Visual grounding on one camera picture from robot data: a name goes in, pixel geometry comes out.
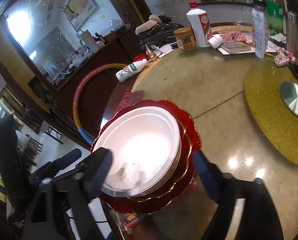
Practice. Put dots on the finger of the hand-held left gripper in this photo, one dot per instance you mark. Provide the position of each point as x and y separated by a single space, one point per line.
66 158
93 158

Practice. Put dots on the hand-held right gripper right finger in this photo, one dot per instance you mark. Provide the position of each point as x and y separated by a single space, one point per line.
204 172

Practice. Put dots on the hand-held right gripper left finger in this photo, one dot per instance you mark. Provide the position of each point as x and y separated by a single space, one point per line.
98 180

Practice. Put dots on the red scalloped plate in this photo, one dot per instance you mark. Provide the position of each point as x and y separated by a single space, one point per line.
151 207
185 152

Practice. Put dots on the person's left forearm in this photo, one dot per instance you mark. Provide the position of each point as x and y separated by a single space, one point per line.
7 160

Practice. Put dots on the red and yellow hula hoop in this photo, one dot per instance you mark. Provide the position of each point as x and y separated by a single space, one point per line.
76 110

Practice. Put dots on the colourful printed packet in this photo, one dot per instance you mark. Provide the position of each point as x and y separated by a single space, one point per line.
134 220

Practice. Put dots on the gold glitter turntable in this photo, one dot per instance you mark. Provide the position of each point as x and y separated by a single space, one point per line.
264 120

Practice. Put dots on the small white milk bottle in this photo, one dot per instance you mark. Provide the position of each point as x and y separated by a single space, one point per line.
127 72

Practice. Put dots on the silver turntable disc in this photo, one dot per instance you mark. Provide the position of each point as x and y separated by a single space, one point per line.
292 100

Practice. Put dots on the white insulated jug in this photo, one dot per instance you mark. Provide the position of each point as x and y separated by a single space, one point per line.
87 41

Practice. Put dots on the grey notebook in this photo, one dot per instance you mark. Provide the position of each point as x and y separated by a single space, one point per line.
236 47

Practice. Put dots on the small white cup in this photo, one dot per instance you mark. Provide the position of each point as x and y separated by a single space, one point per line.
216 41

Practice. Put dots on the wood framed mirror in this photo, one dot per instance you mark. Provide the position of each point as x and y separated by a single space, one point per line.
38 30

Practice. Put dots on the brown spread jar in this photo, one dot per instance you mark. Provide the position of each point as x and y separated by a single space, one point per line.
185 40

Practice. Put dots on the white plug adapter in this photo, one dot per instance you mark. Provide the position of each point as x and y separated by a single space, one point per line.
281 62

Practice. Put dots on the pink meat slices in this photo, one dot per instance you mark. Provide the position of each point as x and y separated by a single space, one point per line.
232 36

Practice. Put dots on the black fur-lined shoe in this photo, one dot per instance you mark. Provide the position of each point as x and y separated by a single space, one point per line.
159 30

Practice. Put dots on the white liquor bottle red cap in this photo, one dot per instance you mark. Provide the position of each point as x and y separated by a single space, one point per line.
199 27

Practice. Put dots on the pink wrapped candies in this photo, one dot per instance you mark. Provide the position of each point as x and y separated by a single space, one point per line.
287 52

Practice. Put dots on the white squeeze tube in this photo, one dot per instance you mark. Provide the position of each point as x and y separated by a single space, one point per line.
260 35

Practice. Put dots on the steel thermos flask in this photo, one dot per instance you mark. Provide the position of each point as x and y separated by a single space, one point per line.
292 35

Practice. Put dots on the green plastic bottle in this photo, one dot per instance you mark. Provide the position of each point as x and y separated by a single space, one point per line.
274 10

